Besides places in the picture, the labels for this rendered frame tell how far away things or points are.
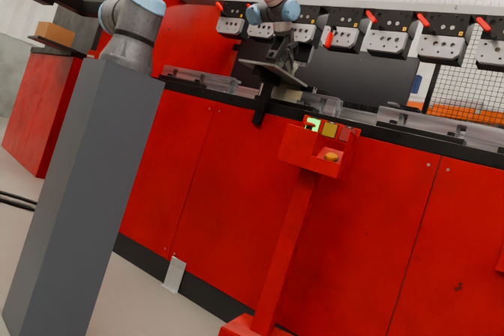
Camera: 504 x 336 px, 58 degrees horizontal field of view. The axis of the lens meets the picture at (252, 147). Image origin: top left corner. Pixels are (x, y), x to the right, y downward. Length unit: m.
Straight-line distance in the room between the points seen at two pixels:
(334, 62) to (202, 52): 0.78
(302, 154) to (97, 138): 0.60
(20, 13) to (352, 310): 7.64
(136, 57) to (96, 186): 0.37
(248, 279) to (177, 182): 0.56
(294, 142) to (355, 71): 1.10
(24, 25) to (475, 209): 7.79
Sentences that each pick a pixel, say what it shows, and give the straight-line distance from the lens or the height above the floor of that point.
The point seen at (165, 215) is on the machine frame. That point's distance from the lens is 2.09.
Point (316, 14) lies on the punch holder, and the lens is 2.01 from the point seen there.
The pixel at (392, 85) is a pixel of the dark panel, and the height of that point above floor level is 1.18.
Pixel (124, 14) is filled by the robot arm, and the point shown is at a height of 0.92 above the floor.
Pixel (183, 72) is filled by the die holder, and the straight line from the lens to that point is 2.37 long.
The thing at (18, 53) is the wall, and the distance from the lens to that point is 8.50.
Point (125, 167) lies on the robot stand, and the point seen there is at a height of 0.51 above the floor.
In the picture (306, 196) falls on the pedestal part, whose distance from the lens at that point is 1.44.
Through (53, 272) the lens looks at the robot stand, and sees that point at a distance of 1.33.
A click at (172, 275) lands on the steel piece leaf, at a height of 0.05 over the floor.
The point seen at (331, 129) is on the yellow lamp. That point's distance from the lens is 1.55.
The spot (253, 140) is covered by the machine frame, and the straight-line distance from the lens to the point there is 1.83.
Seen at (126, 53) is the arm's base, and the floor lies 0.81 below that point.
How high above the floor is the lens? 0.66
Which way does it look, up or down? 1 degrees up
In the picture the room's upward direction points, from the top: 17 degrees clockwise
